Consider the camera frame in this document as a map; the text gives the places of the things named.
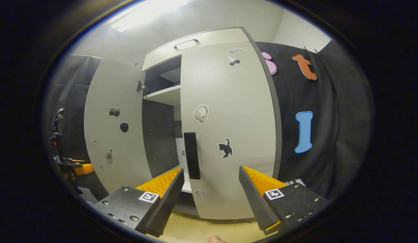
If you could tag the metal door hinge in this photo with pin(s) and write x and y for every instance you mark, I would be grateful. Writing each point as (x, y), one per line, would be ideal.
(140, 86)

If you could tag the white cabinet shelf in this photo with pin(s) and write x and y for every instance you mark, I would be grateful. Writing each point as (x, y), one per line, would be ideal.
(163, 95)

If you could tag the white and grey cabinet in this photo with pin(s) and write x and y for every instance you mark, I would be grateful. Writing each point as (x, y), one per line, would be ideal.
(158, 135)

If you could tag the grey book-shaped box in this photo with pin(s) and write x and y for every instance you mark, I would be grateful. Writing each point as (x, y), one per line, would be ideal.
(296, 182)

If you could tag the white cabinet door camera sticker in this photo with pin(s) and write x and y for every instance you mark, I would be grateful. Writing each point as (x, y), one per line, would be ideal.
(118, 94)

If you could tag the white cabinet door cat sticker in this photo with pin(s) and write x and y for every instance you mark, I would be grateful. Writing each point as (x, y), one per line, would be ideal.
(236, 101)

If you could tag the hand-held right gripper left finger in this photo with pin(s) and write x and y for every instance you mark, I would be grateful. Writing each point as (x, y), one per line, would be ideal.
(168, 199)

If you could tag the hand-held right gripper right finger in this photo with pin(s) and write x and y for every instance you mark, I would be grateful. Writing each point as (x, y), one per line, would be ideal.
(254, 199)

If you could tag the white cabinet drawer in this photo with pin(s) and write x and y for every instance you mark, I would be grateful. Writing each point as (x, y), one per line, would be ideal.
(168, 55)

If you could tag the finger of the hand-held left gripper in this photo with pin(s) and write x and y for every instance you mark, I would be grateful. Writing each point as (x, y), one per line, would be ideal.
(84, 168)
(69, 161)

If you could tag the black equipment stand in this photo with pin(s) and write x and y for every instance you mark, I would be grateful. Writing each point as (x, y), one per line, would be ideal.
(56, 131)

